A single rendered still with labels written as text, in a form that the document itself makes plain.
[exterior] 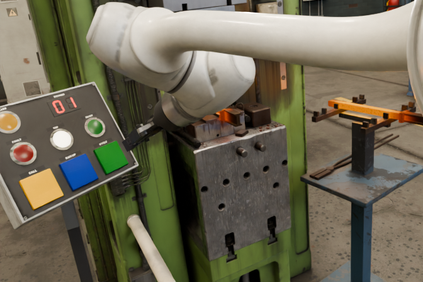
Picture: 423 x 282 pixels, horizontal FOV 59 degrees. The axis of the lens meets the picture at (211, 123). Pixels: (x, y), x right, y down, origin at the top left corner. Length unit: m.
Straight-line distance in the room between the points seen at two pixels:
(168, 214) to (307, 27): 1.20
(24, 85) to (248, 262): 5.56
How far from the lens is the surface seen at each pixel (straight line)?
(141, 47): 0.57
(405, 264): 2.27
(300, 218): 1.94
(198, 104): 0.67
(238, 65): 0.63
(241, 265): 1.57
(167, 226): 1.57
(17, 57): 6.62
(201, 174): 1.29
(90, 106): 1.10
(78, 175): 1.01
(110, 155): 1.06
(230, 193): 1.38
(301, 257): 2.06
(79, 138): 1.05
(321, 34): 0.45
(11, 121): 1.01
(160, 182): 1.47
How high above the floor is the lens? 1.38
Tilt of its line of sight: 18 degrees down
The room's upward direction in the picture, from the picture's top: 7 degrees counter-clockwise
